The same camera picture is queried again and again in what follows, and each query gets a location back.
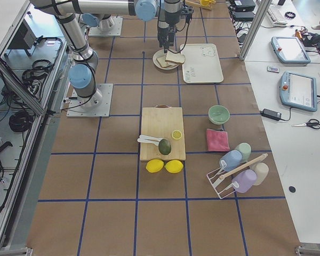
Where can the bread slice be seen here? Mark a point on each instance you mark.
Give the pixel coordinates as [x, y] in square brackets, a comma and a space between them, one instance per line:
[163, 63]
[176, 58]

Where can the lemon slice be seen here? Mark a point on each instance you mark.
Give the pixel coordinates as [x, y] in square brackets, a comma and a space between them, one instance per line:
[176, 134]

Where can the blue teach pendant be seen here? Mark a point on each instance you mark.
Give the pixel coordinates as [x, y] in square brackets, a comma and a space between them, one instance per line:
[289, 50]
[298, 91]

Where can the green bowl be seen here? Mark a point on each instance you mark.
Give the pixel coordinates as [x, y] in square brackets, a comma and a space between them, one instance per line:
[218, 114]

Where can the wooden cutting board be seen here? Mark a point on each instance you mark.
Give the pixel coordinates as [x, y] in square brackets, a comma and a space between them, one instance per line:
[160, 122]

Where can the white wire cup rack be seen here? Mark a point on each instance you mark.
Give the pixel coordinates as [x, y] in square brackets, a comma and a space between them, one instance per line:
[221, 181]

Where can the beige plastic cup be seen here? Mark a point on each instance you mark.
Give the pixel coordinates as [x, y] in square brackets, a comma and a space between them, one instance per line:
[261, 170]

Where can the cream round plate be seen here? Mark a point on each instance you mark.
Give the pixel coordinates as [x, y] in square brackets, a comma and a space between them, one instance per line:
[161, 53]

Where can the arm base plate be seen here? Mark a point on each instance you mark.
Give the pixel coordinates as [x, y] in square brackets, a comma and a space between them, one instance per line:
[111, 27]
[97, 106]

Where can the yellow cup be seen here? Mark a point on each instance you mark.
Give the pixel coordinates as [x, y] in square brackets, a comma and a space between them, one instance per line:
[207, 3]

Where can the black power adapter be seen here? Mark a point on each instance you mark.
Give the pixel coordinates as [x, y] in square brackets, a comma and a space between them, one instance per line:
[274, 115]

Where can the whole yellow lemon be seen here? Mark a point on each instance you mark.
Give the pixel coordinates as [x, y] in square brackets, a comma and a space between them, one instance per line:
[154, 165]
[174, 166]

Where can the blue plastic cup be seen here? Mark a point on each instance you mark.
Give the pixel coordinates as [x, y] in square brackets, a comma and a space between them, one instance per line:
[230, 160]

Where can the purple plastic cup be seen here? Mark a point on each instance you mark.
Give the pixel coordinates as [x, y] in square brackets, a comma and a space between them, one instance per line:
[244, 180]

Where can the cream bear tray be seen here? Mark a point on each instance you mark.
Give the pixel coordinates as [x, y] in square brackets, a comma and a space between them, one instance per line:
[202, 64]

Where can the avocado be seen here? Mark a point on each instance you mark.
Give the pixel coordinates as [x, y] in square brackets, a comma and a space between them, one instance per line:
[164, 147]

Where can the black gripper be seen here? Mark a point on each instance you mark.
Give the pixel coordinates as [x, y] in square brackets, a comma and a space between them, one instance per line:
[173, 17]
[163, 30]

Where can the scissors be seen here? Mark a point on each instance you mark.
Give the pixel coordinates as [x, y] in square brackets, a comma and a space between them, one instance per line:
[312, 123]

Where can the white plastic spoon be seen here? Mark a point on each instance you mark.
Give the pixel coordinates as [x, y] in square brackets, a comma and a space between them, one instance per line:
[150, 138]

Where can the bread slice on plate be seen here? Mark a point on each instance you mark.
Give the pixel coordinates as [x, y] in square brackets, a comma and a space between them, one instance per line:
[163, 63]

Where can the green plastic cup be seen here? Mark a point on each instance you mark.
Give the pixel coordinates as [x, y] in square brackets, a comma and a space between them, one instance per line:
[245, 150]

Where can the pink cloth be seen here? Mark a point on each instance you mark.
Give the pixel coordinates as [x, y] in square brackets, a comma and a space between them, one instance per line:
[217, 140]

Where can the wooden cup rack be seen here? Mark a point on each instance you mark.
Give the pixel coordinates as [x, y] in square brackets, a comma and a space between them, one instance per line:
[196, 3]

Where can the white plastic fork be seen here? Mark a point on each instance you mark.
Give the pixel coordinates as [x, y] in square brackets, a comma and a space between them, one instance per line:
[141, 140]

